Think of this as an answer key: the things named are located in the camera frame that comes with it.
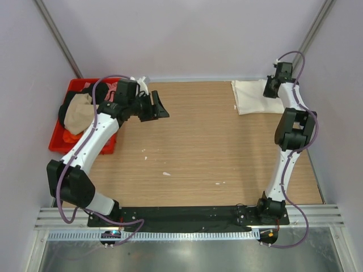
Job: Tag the beige t-shirt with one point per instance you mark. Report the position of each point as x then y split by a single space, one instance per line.
79 114

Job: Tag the white t-shirt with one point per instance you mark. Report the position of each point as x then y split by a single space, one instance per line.
249 98

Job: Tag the grey metal corner post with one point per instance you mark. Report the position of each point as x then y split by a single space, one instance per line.
46 16

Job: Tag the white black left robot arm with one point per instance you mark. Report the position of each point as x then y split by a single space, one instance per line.
68 178

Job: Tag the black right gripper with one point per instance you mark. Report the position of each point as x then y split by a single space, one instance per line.
266 92

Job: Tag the grey right corner post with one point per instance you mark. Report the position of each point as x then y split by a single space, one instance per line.
299 59

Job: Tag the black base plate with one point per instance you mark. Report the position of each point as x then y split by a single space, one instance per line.
207 219

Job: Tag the orange t-shirt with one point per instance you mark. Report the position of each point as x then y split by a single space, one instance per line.
70 138

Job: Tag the aluminium rail frame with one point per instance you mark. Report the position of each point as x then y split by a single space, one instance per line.
314 240

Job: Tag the pink t-shirt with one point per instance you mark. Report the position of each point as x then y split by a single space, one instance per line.
112 89

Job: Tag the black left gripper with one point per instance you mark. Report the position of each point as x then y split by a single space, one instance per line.
152 113

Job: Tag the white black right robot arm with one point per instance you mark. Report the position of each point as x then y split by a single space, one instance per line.
293 134

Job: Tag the black t-shirt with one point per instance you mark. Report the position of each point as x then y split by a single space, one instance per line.
63 108

